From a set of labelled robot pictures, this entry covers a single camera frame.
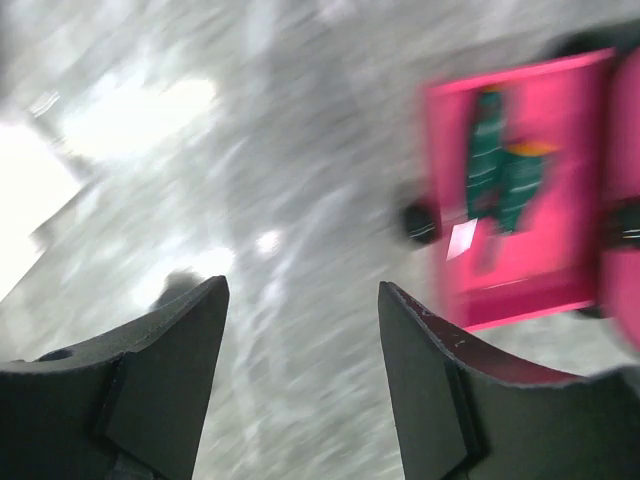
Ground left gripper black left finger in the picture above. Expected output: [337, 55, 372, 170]
[1, 276, 229, 479]

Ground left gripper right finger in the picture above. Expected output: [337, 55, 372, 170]
[378, 282, 639, 480]

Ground pink bottom drawer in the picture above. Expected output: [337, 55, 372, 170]
[400, 49, 613, 330]

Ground pink drawer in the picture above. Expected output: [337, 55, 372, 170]
[599, 49, 639, 351]
[400, 49, 613, 330]

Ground green long screwdriver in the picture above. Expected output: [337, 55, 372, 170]
[464, 84, 509, 271]

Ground black drawer cabinet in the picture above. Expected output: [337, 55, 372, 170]
[548, 19, 639, 59]

